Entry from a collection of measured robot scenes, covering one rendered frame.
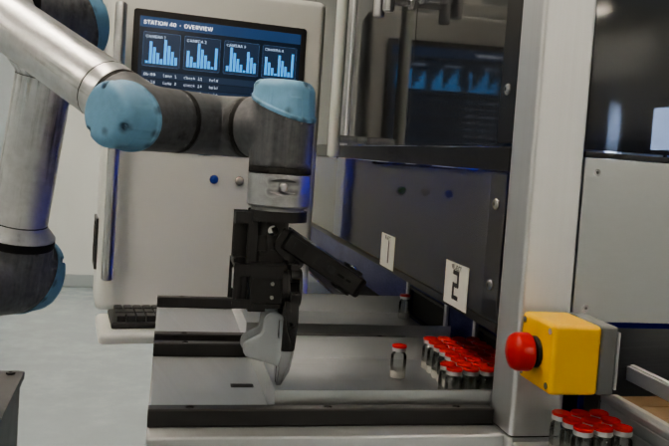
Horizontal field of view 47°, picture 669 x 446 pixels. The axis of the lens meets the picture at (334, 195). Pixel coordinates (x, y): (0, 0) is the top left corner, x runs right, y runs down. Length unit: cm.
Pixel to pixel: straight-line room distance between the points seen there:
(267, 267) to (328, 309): 63
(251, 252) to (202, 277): 93
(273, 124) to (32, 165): 49
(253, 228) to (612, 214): 41
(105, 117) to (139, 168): 93
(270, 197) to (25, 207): 50
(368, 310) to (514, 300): 66
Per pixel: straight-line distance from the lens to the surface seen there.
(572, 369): 83
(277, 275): 90
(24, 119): 125
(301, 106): 89
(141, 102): 85
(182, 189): 180
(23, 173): 126
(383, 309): 154
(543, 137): 89
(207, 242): 182
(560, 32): 90
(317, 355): 117
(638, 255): 96
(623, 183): 94
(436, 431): 93
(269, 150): 89
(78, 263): 647
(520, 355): 82
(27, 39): 102
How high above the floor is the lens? 119
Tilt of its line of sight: 3 degrees down
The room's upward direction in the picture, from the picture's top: 4 degrees clockwise
